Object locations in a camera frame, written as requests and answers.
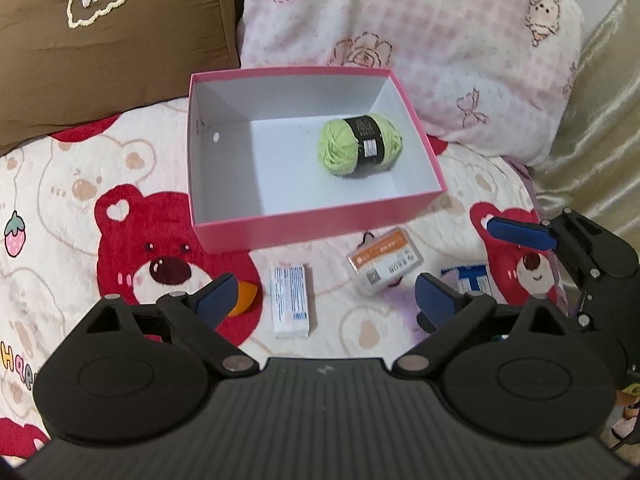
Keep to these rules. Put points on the bear printed blanket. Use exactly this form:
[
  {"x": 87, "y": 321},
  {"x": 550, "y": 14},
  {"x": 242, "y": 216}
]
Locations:
[{"x": 65, "y": 240}]

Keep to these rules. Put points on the clear case with orange label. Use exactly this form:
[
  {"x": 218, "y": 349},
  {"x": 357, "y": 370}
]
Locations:
[{"x": 385, "y": 262}]

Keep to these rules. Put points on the brown pillow with cloud embroidery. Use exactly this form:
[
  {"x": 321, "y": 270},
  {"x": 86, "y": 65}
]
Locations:
[{"x": 125, "y": 50}]

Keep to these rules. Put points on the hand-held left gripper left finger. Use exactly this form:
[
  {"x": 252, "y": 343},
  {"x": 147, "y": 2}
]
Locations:
[{"x": 220, "y": 300}]

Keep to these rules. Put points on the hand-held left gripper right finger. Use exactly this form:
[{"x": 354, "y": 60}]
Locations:
[{"x": 435, "y": 300}]

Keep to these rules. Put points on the pink cardboard box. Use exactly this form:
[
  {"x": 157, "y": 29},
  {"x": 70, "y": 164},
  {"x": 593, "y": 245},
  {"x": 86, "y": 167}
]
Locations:
[{"x": 280, "y": 225}]

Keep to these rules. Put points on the small orange round item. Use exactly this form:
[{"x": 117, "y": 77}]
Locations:
[{"x": 247, "y": 302}]

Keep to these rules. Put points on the green yarn ball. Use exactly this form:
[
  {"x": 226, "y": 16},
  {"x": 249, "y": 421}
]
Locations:
[{"x": 340, "y": 147}]

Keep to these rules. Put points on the blue and white packet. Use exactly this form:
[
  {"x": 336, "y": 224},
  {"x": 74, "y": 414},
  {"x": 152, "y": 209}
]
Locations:
[{"x": 472, "y": 277}]

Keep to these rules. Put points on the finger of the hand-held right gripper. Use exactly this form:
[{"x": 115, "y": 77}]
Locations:
[{"x": 520, "y": 232}]

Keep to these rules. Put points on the small white carton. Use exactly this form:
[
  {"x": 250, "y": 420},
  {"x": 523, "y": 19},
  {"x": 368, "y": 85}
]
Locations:
[{"x": 292, "y": 300}]

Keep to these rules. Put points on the beige satin cloth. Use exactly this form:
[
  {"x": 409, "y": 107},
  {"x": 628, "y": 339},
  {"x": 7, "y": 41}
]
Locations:
[{"x": 600, "y": 135}]

